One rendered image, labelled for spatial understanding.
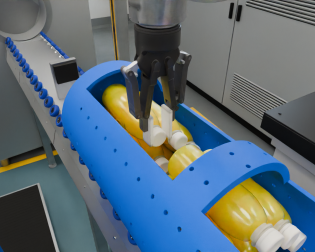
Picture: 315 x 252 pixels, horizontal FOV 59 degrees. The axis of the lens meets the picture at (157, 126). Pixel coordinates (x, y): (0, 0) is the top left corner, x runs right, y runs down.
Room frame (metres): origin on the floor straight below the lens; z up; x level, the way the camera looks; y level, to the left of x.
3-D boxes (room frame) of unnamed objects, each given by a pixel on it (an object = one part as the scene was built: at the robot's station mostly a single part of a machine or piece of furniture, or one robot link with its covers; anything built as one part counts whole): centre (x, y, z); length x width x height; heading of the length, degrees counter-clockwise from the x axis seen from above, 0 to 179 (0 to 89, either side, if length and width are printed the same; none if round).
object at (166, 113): (0.47, -0.02, 1.19); 0.03 x 0.01 x 0.07; 33
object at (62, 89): (1.03, 0.37, 1.00); 0.10 x 0.04 x 0.15; 123
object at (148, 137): (0.44, 0.02, 1.19); 0.03 x 0.01 x 0.07; 33
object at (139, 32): (0.45, 0.00, 1.35); 0.08 x 0.07 x 0.09; 123
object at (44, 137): (1.58, 0.81, 0.31); 0.06 x 0.06 x 0.63; 33
